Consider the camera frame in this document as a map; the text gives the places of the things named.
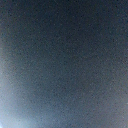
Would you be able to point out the dark blue book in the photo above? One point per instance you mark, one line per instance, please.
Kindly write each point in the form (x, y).
(63, 50)

